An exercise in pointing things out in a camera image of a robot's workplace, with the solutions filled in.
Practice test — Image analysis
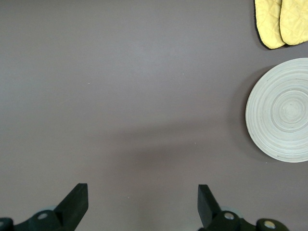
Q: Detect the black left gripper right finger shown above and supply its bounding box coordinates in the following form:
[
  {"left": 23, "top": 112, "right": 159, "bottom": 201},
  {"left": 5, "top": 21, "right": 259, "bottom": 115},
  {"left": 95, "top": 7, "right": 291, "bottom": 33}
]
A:
[{"left": 198, "top": 184, "right": 256, "bottom": 231}]

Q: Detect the yellow quilted oven mitt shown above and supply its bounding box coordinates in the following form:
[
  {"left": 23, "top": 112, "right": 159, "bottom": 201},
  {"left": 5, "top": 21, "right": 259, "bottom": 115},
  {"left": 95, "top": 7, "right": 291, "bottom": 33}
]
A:
[
  {"left": 254, "top": 0, "right": 287, "bottom": 51},
  {"left": 280, "top": 0, "right": 308, "bottom": 46}
]

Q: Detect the round wooden plate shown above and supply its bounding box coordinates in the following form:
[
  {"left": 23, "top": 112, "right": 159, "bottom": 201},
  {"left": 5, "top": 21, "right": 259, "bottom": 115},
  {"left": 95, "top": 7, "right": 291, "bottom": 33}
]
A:
[{"left": 245, "top": 57, "right": 308, "bottom": 164}]

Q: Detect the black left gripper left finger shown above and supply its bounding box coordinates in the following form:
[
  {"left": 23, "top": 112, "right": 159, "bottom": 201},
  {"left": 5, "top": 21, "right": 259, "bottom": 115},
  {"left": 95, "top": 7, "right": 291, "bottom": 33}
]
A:
[{"left": 14, "top": 183, "right": 89, "bottom": 231}]

